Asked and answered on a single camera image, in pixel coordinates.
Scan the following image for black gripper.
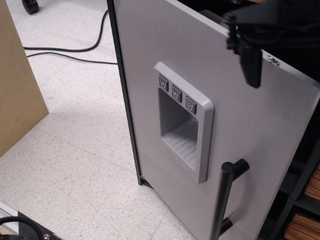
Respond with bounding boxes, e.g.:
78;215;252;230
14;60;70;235
223;0;320;88

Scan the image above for grey toy fridge door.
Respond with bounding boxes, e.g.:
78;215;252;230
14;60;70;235
109;0;320;240

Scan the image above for grey water dispenser panel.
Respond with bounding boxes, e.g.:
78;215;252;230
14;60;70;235
153;61;215;184

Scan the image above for wooden drawer fronts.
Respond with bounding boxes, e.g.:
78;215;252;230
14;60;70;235
284;165;320;240

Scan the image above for black caster wheel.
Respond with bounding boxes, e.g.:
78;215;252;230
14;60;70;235
21;0;40;15

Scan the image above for light wooden panel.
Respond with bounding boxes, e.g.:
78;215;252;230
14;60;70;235
0;0;49;155

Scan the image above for black door handle bar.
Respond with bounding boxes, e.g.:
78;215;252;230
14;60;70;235
210;159;250;240

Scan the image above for thick black floor cable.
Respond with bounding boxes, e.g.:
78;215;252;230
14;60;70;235
23;9;110;53

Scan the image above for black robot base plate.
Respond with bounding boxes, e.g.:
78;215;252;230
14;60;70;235
0;211;63;240

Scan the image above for black braided cable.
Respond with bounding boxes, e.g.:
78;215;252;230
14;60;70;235
0;216;41;240

